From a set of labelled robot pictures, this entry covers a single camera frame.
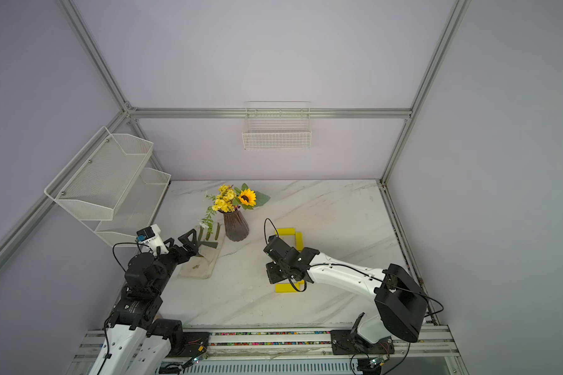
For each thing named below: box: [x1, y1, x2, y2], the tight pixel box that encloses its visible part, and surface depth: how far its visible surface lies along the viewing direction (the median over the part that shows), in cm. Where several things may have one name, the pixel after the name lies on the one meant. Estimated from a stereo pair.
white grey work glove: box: [178, 223, 226, 280], surface depth 92 cm
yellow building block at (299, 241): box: [295, 232, 305, 253], surface depth 100 cm
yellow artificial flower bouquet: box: [199, 182, 271, 230], surface depth 82 cm
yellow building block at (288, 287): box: [274, 279, 305, 293], surface depth 72 cm
